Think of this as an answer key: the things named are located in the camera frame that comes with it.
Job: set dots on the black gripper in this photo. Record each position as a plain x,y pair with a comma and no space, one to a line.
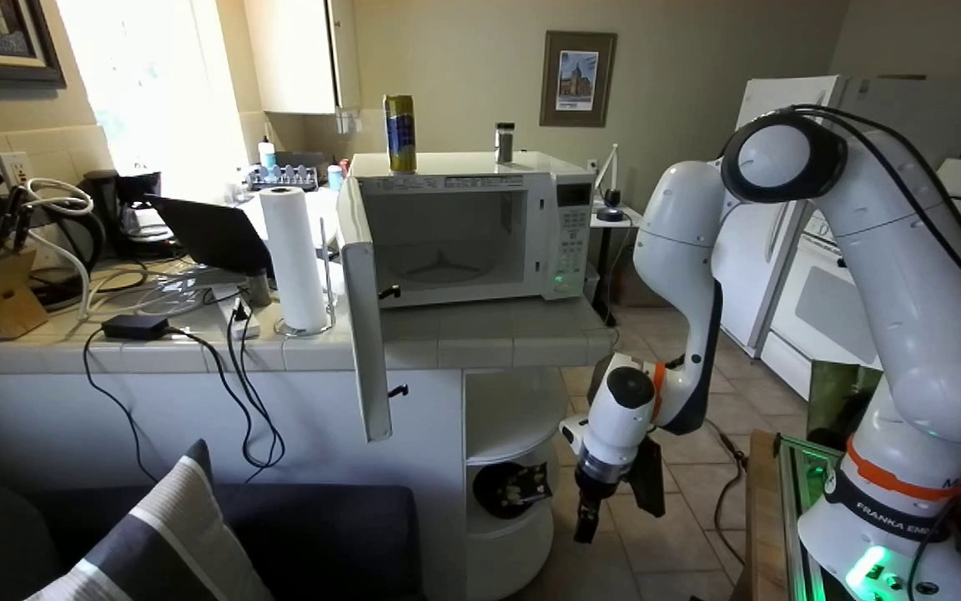
603,471

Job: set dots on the black bowl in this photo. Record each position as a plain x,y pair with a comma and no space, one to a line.
513,490

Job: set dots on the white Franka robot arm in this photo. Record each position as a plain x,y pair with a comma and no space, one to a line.
926,334

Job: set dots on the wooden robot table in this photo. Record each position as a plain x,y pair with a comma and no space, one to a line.
765,523

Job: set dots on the dark blue sofa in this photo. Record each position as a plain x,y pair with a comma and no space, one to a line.
325,539

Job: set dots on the green box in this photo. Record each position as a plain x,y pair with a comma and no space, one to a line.
837,403

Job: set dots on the white tiled counter with shelves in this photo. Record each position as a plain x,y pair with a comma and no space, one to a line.
316,446

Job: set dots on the microwave door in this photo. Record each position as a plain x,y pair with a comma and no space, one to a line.
368,323

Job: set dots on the small side table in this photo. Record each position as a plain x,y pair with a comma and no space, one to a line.
616,220

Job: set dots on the white refrigerator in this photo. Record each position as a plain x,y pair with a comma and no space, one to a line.
751,268

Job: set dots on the white low cabinet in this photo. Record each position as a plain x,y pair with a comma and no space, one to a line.
827,312

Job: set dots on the white microwave oven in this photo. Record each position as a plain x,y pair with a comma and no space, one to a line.
470,220

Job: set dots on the small desk lamp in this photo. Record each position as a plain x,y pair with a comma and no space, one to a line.
613,188

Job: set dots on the small dark jar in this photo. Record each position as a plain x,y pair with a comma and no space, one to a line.
506,144

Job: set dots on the white paper towel roll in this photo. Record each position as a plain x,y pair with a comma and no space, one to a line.
295,262

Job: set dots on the large striped pillow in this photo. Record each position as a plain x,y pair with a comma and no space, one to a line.
169,534

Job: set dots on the tall blue can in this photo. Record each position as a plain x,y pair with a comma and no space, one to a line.
399,134

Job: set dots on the framed picture with white mat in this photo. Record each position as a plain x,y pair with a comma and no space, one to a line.
578,77

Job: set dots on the black tablet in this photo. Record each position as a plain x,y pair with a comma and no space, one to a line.
216,235

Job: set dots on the small white bottle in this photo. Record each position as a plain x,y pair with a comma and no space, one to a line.
270,154

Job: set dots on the black power adapter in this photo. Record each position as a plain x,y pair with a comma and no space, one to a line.
134,326

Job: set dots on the grey refrigerator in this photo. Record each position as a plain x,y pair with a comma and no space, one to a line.
936,96

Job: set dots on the bright window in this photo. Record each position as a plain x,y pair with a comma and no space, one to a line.
169,89

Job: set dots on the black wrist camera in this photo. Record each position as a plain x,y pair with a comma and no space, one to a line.
650,477

